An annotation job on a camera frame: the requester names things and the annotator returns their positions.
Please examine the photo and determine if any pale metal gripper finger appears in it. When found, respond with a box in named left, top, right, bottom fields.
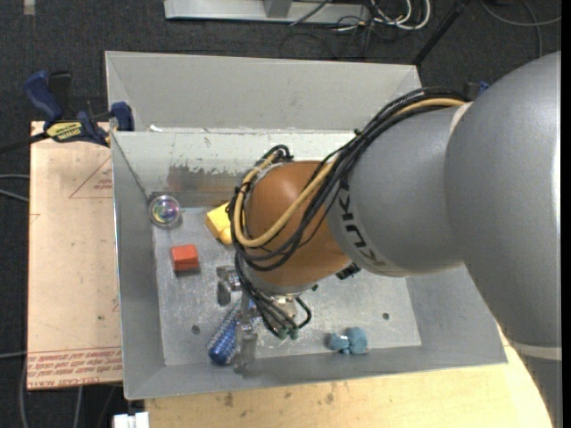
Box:
left=216, top=265, right=244, bottom=308
left=232, top=293, right=261, bottom=376

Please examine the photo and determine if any clear glass ball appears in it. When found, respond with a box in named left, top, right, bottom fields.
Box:
left=147, top=193, right=183, bottom=228

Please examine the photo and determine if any grey metal bin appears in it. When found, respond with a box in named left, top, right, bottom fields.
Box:
left=104, top=50, right=509, bottom=401

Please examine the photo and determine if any blue bristled roller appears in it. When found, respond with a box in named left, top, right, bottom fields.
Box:
left=207, top=304, right=243, bottom=366

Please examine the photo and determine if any teal soft toy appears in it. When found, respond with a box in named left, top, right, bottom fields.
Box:
left=328, top=325, right=371, bottom=357

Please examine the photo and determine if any red block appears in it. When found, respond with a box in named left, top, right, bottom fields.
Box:
left=170, top=243, right=201, bottom=274

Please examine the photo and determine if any yellow sponge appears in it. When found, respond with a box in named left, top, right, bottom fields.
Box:
left=204, top=202, right=235, bottom=246

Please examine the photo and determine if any brown cardboard board red print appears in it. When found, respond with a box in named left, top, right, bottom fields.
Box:
left=26, top=120, right=124, bottom=391

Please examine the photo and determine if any black cylinder on white bracket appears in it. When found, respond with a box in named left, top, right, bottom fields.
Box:
left=335, top=262, right=362, bottom=282

